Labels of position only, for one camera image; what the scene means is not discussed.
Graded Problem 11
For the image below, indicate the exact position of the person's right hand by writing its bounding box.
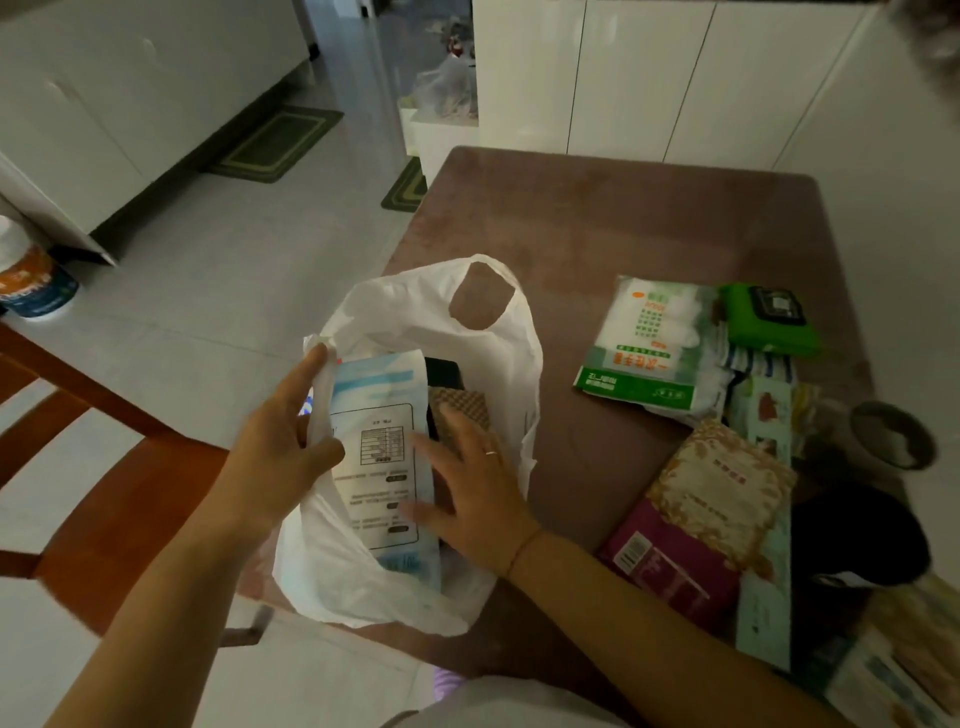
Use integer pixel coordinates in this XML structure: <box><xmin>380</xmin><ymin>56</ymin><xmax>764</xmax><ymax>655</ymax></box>
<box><xmin>397</xmin><ymin>404</ymin><xmax>545</xmax><ymax>579</ymax></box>

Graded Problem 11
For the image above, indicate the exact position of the person's left hand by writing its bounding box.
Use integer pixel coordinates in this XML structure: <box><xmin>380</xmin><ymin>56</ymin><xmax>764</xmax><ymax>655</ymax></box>
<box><xmin>213</xmin><ymin>342</ymin><xmax>346</xmax><ymax>539</ymax></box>

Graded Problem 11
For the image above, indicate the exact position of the light blue white packet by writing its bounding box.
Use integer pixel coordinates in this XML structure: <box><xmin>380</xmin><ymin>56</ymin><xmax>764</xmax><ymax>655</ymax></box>
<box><xmin>328</xmin><ymin>348</ymin><xmax>444</xmax><ymax>594</ymax></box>

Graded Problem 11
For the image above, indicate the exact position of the white plastic bag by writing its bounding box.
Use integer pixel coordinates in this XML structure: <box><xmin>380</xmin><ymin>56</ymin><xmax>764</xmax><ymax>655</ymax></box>
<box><xmin>272</xmin><ymin>254</ymin><xmax>545</xmax><ymax>639</ymax></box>

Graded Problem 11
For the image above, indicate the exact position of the dark green tissue box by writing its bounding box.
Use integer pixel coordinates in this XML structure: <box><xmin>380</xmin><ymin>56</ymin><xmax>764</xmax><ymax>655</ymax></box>
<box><xmin>423</xmin><ymin>357</ymin><xmax>481</xmax><ymax>391</ymax></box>

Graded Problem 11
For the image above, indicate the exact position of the magenta beige nut box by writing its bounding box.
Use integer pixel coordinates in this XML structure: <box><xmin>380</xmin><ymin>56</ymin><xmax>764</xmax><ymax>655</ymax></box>
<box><xmin>597</xmin><ymin>417</ymin><xmax>798</xmax><ymax>635</ymax></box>

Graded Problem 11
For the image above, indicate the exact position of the white green glove packet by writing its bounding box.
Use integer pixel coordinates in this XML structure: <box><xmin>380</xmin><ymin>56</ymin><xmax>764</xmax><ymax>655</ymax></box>
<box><xmin>573</xmin><ymin>275</ymin><xmax>733</xmax><ymax>429</ymax></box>

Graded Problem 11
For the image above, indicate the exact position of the long light green box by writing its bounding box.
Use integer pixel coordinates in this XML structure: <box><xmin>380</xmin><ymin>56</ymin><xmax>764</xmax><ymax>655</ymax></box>
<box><xmin>727</xmin><ymin>374</ymin><xmax>796</xmax><ymax>674</ymax></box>

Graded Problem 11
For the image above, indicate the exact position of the blue striped packet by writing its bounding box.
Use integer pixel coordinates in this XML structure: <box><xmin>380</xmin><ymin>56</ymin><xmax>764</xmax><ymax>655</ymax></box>
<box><xmin>712</xmin><ymin>341</ymin><xmax>796</xmax><ymax>391</ymax></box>

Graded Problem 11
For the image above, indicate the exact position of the green wet wipes pack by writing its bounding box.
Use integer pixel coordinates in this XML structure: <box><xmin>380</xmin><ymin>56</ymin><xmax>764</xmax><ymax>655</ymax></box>
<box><xmin>719</xmin><ymin>282</ymin><xmax>823</xmax><ymax>358</ymax></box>

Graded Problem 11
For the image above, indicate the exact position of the person's right forearm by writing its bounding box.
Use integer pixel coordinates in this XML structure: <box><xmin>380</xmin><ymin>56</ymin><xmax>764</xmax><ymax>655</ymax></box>
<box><xmin>506</xmin><ymin>528</ymin><xmax>856</xmax><ymax>728</ymax></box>

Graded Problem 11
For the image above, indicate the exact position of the person's left forearm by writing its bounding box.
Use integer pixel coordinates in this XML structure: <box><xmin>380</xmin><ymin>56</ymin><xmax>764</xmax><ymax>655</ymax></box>
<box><xmin>44</xmin><ymin>487</ymin><xmax>271</xmax><ymax>728</ymax></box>

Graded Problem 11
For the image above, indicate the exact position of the person's purple slipper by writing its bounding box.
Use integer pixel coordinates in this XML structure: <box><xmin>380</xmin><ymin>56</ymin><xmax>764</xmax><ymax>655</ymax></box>
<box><xmin>431</xmin><ymin>667</ymin><xmax>470</xmax><ymax>703</ymax></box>

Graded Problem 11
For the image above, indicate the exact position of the person's white shirt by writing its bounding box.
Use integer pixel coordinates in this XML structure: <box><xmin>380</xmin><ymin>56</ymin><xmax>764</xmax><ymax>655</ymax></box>
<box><xmin>382</xmin><ymin>674</ymin><xmax>631</xmax><ymax>728</ymax></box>

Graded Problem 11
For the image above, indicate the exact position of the clear plastic bag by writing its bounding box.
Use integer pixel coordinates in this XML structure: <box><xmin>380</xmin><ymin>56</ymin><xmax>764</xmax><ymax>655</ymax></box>
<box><xmin>410</xmin><ymin>56</ymin><xmax>480</xmax><ymax>121</ymax></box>

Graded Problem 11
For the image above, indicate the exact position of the brown wooden chair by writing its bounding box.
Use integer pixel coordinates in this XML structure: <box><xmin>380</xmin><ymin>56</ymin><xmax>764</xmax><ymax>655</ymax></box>
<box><xmin>0</xmin><ymin>322</ymin><xmax>234</xmax><ymax>639</ymax></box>

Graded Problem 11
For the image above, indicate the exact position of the small green doormat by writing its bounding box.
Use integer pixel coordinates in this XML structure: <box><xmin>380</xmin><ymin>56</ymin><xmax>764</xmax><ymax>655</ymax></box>
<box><xmin>380</xmin><ymin>155</ymin><xmax>429</xmax><ymax>214</ymax></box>

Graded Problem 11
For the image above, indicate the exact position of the white orange blue bucket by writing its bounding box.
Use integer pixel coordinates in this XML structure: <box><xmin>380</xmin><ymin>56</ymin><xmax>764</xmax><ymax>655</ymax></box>
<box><xmin>0</xmin><ymin>215</ymin><xmax>80</xmax><ymax>320</ymax></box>

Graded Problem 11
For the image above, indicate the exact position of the large green doormat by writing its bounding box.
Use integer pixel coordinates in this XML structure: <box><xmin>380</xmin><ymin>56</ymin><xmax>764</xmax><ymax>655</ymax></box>
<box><xmin>202</xmin><ymin>104</ymin><xmax>345</xmax><ymax>185</ymax></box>

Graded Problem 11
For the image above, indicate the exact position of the reddish brown table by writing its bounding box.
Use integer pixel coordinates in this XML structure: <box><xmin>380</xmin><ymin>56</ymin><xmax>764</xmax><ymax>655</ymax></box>
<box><xmin>236</xmin><ymin>146</ymin><xmax>901</xmax><ymax>728</ymax></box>

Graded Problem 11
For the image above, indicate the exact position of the white low box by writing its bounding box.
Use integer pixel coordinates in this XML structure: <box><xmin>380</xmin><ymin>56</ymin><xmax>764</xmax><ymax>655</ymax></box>
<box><xmin>397</xmin><ymin>95</ymin><xmax>481</xmax><ymax>185</ymax></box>

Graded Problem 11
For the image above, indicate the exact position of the long white cabinet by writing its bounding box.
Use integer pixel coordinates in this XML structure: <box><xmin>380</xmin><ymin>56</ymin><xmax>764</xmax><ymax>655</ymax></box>
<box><xmin>0</xmin><ymin>0</ymin><xmax>313</xmax><ymax>268</ymax></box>

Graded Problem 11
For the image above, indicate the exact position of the grey metal cup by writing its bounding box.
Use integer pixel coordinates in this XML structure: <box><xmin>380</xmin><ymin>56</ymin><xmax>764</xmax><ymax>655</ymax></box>
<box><xmin>813</xmin><ymin>399</ymin><xmax>939</xmax><ymax>478</ymax></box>

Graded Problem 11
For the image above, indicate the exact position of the beige snack packet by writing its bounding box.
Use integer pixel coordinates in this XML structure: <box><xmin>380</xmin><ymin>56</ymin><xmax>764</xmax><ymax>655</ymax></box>
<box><xmin>809</xmin><ymin>577</ymin><xmax>960</xmax><ymax>728</ymax></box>

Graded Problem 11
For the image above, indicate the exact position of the white three door cabinet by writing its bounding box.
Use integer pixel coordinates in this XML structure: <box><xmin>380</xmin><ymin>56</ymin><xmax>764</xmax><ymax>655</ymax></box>
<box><xmin>472</xmin><ymin>0</ymin><xmax>879</xmax><ymax>172</ymax></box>

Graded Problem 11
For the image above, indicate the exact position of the white counter steel top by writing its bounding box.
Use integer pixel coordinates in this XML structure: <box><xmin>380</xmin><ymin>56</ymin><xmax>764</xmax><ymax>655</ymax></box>
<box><xmin>772</xmin><ymin>7</ymin><xmax>960</xmax><ymax>586</ymax></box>

